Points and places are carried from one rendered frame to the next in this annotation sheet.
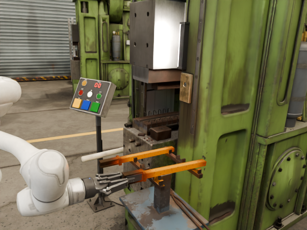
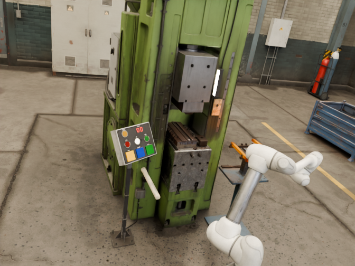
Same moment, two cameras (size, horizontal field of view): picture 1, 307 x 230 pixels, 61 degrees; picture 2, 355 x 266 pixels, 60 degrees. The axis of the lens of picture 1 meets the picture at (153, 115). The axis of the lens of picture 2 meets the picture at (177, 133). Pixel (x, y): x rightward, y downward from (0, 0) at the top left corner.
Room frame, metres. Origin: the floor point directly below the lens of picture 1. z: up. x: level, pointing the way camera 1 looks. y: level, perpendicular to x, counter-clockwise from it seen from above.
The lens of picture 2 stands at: (1.42, 2.63, 2.20)
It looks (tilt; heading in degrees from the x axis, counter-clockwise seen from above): 24 degrees down; 279
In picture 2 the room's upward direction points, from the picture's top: 9 degrees clockwise
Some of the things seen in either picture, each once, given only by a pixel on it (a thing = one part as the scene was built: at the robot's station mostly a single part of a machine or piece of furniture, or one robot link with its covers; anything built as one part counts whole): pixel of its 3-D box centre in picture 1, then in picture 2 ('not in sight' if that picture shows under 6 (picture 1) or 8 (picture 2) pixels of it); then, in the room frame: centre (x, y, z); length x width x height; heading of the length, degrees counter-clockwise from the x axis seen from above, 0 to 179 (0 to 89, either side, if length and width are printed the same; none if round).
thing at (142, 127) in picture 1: (163, 120); (178, 133); (1.84, -0.08, 0.96); 0.42 x 0.20 x 0.09; 124
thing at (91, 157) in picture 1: (108, 153); (150, 183); (1.96, 0.37, 0.62); 0.44 x 0.05 x 0.05; 124
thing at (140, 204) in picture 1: (161, 210); (243, 173); (1.15, -0.06, 0.70); 0.40 x 0.30 x 0.02; 31
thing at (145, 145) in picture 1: (167, 155); (179, 156); (1.80, -0.12, 0.69); 0.56 x 0.38 x 0.45; 124
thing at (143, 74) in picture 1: (165, 72); (184, 99); (1.84, -0.08, 1.32); 0.42 x 0.20 x 0.10; 124
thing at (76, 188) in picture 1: (75, 190); not in sight; (0.81, 0.27, 1.02); 0.09 x 0.06 x 0.09; 31
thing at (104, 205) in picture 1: (100, 199); (122, 234); (2.14, 0.48, 0.05); 0.22 x 0.22 x 0.09; 34
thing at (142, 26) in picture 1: (171, 35); (192, 73); (1.81, -0.10, 1.56); 0.42 x 0.39 x 0.40; 124
